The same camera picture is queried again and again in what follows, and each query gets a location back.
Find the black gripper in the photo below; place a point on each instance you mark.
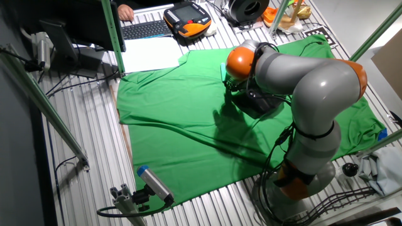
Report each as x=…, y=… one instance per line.
x=235, y=86

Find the black sleeved right forearm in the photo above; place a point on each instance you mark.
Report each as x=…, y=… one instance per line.
x=141, y=3

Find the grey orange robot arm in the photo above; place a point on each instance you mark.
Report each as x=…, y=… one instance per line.
x=314, y=84

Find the person right hand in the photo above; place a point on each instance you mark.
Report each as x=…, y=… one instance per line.
x=125, y=12

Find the green cloth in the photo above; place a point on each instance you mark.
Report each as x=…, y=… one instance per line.
x=188, y=141

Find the orange plastic object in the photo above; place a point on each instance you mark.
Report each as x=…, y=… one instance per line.
x=270, y=15

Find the orange black teach pendant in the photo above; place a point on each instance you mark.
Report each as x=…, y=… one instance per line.
x=188, y=15

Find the white paper sheet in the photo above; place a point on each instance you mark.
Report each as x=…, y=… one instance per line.
x=150, y=55

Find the wooden stick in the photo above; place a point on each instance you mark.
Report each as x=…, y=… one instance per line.
x=296, y=11

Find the black white fiducial tag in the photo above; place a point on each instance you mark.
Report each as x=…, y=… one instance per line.
x=323, y=34

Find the black keyboard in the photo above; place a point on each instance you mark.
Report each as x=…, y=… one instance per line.
x=144, y=29

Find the black round knob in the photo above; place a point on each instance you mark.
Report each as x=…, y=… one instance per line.
x=350, y=169

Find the blue tape piece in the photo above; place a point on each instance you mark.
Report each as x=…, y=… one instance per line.
x=382, y=135

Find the brown cardboard panel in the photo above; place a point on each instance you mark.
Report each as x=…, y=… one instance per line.
x=389, y=62

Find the black monitor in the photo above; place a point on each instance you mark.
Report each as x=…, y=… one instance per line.
x=84, y=22

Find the black tool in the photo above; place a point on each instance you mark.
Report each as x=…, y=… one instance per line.
x=396, y=118

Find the grey crumpled cloth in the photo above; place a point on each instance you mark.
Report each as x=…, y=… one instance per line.
x=383, y=169

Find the black flat bar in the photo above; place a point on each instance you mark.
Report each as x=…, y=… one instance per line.
x=364, y=218

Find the metal frame post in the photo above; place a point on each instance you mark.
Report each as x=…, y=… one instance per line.
x=279, y=15

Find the silver camera blue end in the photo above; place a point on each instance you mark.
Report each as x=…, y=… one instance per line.
x=154, y=183

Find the green frame beam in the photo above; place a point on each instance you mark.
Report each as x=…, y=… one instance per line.
x=113, y=34
x=41, y=100
x=383, y=141
x=377, y=31

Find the black camera clamp mount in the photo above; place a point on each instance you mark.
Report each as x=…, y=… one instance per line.
x=141, y=197

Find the aluminium extrusion post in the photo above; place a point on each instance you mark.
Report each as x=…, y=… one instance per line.
x=125, y=204

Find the silver cylindrical camera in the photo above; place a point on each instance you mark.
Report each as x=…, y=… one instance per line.
x=42, y=50

